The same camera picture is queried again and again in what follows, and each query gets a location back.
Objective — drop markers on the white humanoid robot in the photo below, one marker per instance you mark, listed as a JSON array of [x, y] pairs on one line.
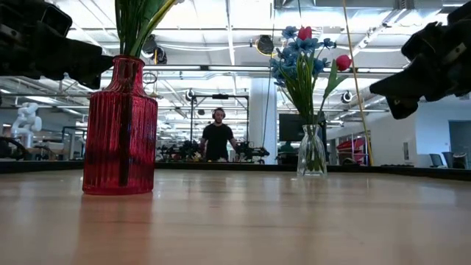
[[26, 121]]

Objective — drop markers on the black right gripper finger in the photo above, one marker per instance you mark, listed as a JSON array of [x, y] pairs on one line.
[[399, 80], [399, 91]]

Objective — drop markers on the black frame stand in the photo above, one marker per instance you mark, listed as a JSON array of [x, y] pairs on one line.
[[221, 96]]

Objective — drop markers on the red artificial tulip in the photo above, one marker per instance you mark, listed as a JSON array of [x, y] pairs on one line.
[[343, 62], [304, 33]]

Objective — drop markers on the green stems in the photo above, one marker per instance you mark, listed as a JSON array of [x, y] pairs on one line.
[[158, 24]]

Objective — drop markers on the clear glass vase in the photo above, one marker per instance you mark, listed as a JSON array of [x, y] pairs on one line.
[[312, 162]]

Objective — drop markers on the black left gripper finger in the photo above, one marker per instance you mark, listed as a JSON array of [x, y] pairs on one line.
[[90, 55], [92, 67]]

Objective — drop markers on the black monitor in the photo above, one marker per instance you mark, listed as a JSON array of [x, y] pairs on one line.
[[290, 127]]

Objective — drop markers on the red ribbed glass vase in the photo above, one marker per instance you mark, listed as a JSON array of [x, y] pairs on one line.
[[119, 147]]

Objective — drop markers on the red rack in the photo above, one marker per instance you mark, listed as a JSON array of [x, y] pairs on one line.
[[351, 145]]

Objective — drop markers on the person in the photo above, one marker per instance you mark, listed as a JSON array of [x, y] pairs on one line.
[[218, 140]]

